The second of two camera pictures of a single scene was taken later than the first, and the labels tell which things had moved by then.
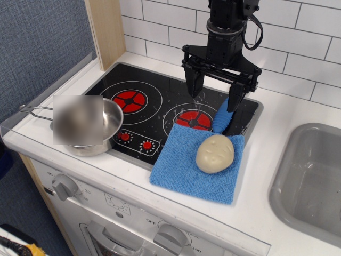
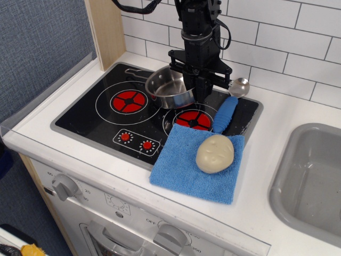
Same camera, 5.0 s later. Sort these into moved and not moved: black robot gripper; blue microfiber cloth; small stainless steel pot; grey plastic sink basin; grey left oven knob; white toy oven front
Moved: small stainless steel pot; black robot gripper
Not moved: grey plastic sink basin; grey left oven knob; white toy oven front; blue microfiber cloth
